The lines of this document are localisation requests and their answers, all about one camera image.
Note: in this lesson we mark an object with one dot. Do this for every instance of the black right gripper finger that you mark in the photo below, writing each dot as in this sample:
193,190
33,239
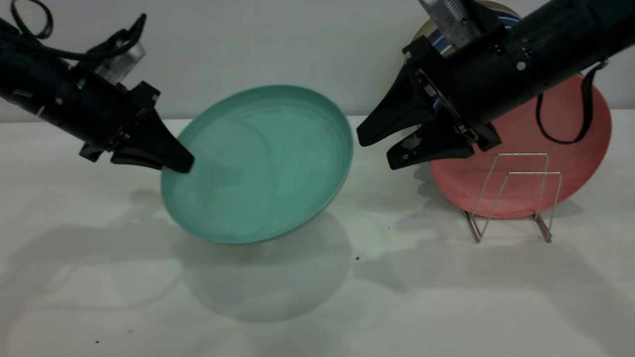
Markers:
431,144
397,114

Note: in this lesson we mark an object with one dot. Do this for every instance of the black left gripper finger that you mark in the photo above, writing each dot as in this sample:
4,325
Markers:
158,144
131,157

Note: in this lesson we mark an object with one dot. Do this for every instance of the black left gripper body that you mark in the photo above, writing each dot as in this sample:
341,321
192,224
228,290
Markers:
121,111

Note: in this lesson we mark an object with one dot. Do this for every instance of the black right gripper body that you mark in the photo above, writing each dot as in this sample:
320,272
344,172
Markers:
466,89

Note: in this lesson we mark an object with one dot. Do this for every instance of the green round plate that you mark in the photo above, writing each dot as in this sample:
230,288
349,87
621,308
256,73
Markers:
268,163

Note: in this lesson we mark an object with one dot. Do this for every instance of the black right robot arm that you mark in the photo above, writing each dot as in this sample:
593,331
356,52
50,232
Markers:
570,39

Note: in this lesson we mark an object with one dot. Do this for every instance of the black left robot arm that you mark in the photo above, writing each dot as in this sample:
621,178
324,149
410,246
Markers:
34,84

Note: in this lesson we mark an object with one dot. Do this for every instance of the teal blue round plate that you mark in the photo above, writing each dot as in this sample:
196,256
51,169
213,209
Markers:
443,45

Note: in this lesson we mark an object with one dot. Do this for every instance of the beige round plate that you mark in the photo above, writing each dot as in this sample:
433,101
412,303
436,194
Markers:
420,30

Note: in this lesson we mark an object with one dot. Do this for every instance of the pink round plate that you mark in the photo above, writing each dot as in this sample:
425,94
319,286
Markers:
560,163

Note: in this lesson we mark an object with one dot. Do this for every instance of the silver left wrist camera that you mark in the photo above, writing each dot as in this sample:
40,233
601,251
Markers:
121,62

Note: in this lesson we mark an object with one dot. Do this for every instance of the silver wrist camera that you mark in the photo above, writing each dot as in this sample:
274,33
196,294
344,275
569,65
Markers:
454,20
121,62

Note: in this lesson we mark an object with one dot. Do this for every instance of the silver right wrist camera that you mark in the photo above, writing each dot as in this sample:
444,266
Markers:
454,20

